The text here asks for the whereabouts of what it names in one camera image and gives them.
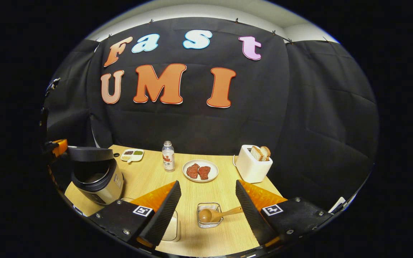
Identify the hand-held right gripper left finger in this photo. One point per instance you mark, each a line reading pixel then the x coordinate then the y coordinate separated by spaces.
pixel 163 215

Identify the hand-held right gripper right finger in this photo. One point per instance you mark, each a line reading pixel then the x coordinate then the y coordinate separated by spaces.
pixel 253 215

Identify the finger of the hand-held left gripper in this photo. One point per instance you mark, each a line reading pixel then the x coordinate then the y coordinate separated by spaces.
pixel 59 147

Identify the wooden spoon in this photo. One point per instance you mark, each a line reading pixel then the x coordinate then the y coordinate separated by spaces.
pixel 206 215

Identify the black silver rice cooker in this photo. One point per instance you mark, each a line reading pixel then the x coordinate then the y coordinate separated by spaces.
pixel 99 188

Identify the clear glass container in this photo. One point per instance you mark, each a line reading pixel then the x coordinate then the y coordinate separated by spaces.
pixel 173 225

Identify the white toaster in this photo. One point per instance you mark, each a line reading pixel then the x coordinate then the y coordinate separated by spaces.
pixel 251 170

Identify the white round plate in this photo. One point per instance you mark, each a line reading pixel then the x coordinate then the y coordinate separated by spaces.
pixel 201 180

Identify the red meat piece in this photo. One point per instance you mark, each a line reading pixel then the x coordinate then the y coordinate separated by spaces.
pixel 192 171
pixel 204 172

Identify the clear plastic drink bottle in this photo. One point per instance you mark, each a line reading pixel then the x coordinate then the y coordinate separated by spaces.
pixel 168 161

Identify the toasted bread slice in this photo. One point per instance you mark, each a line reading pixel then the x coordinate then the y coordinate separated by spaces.
pixel 256 153
pixel 266 151

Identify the white divided grain dish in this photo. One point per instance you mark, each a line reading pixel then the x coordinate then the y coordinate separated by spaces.
pixel 132 155

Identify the white printed papers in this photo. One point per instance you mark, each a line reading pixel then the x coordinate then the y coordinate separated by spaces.
pixel 339 204

